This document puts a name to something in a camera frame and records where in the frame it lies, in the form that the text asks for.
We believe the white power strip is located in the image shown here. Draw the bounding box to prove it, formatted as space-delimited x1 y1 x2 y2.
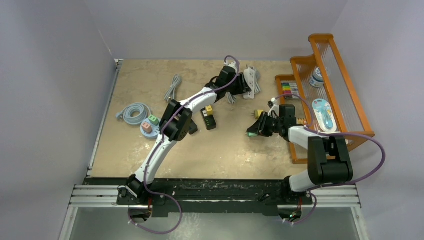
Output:
243 65 257 100

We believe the green plug adapter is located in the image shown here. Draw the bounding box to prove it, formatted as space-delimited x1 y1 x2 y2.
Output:
247 132 258 138

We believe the black strip with pink plugs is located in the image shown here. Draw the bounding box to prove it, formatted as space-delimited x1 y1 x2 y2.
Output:
188 120 199 135

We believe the green plug on round socket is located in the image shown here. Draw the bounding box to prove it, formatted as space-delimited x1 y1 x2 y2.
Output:
148 114 160 126

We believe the grey bundled power cable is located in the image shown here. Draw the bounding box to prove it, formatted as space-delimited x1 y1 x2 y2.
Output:
164 74 183 103

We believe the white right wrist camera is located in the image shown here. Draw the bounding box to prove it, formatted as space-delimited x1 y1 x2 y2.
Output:
268 98 280 119

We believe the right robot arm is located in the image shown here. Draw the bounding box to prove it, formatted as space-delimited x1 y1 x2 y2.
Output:
246 104 353 204

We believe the aluminium table edge rail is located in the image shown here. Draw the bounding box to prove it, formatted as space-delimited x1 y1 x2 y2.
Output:
85 59 124 178

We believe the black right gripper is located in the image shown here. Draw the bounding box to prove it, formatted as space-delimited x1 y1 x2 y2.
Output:
247 111 284 138

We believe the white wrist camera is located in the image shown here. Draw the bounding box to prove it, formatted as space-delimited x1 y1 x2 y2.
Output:
225 61 239 72
268 98 280 119

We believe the black strip with green USB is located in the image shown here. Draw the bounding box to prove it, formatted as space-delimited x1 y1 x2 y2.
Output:
201 108 217 131

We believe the pink plug on round socket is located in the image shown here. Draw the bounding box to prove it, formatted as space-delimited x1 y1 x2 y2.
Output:
140 121 153 134

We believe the blue packaged item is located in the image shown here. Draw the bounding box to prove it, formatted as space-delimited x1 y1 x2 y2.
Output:
312 98 338 133

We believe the colourful box on rack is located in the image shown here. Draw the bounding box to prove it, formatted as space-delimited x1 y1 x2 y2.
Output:
281 81 300 99

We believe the orange wooden rack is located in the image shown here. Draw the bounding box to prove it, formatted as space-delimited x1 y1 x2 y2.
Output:
274 33 376 165

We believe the black aluminium robot base frame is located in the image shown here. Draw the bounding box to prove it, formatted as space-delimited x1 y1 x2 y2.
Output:
69 178 361 218

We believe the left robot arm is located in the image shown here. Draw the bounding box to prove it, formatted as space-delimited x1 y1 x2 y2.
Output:
125 60 245 205

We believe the light blue round socket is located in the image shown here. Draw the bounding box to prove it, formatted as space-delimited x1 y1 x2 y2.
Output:
140 114 160 139

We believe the yellow plug adapter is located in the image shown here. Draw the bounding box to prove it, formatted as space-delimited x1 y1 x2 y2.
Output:
252 109 264 120

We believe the yellow plug on black strip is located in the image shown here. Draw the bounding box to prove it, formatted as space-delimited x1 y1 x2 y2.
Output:
205 105 213 116

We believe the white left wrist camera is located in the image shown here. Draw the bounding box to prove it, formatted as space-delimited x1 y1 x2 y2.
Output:
225 61 239 72

